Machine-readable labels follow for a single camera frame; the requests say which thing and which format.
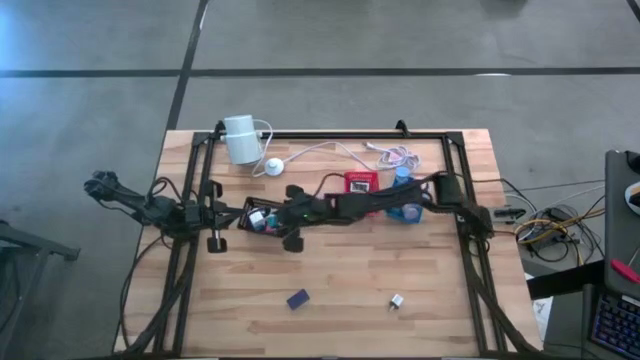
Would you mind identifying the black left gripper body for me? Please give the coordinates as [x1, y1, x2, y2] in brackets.
[197, 179, 236, 254]

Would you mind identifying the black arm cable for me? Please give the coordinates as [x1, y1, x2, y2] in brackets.
[147, 175, 186, 206]
[312, 172, 349, 200]

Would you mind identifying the white paper sheet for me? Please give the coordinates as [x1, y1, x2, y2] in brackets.
[531, 295, 554, 329]

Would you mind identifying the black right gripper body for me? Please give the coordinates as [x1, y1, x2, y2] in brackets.
[272, 184, 321, 254]

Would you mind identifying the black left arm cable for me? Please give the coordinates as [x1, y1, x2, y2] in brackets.
[147, 175, 186, 206]

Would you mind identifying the black aluminium rig frame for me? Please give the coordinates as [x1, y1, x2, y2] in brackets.
[130, 118, 539, 359]

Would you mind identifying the white cylindrical lamp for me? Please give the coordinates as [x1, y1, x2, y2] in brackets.
[222, 113, 264, 166]

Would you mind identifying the dark grey desk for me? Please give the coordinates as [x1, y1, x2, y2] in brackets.
[602, 148, 640, 301]

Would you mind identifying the red plastic basket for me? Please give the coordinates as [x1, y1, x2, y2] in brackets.
[343, 170, 380, 217]

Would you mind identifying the navy digital clock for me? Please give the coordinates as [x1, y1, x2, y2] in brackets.
[286, 288, 311, 312]

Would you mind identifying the blue plastic basket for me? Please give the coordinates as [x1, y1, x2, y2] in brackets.
[383, 172, 432, 225]

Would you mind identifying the white round puck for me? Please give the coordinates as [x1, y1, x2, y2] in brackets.
[263, 157, 285, 178]

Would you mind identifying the white pink coiled cable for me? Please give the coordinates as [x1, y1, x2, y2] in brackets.
[282, 140, 422, 175]

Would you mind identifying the black side table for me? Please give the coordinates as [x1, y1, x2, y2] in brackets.
[0, 219, 81, 360]

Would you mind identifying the yellow black cable bundle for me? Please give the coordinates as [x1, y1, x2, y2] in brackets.
[513, 197, 606, 264]

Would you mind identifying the white orange object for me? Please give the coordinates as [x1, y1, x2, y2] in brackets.
[623, 180, 640, 217]

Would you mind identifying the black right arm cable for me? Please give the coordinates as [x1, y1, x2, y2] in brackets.
[312, 172, 349, 200]

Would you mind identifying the red handled tool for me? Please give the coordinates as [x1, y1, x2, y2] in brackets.
[609, 257, 640, 285]

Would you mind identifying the white lamp cable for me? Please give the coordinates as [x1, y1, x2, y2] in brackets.
[249, 118, 275, 179]

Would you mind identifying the backlit keyboard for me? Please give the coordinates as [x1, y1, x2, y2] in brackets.
[589, 288, 640, 360]

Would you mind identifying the black plastic basket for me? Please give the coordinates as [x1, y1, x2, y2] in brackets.
[236, 196, 290, 237]

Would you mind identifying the black desk crossbar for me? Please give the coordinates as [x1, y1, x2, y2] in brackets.
[525, 258, 609, 301]

